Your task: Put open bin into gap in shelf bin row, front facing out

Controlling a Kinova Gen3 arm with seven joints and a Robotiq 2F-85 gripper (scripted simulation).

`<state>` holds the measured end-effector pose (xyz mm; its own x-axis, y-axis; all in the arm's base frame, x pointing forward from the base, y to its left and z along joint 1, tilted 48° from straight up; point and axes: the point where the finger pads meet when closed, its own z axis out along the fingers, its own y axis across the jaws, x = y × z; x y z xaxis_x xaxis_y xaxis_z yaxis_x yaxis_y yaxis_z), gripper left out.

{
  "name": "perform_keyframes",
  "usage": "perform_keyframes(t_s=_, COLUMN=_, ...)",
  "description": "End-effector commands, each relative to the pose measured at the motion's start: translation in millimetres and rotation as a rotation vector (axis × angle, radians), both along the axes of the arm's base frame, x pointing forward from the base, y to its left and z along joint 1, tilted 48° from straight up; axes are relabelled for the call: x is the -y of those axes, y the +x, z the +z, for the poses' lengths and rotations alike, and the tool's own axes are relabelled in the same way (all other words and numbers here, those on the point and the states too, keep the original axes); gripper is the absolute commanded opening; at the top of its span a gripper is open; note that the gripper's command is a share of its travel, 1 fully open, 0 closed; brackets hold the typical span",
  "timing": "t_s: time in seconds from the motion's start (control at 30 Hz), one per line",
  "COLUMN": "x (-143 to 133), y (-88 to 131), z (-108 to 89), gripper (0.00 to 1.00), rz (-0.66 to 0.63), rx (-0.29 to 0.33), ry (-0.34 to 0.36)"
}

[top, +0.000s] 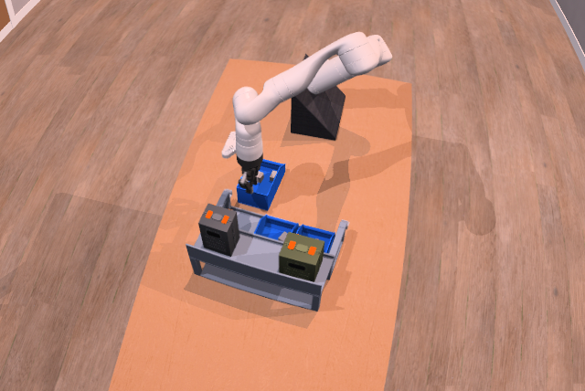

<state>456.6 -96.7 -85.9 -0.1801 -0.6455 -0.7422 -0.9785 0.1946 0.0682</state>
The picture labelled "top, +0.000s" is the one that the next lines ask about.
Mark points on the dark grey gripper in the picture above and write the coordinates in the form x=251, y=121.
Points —
x=249, y=172

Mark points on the blue bin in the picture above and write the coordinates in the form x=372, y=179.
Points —
x=313, y=232
x=262, y=196
x=273, y=227

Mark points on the dark grey tool case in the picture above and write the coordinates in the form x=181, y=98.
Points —
x=219, y=229

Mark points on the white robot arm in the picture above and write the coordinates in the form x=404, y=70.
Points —
x=356, y=58

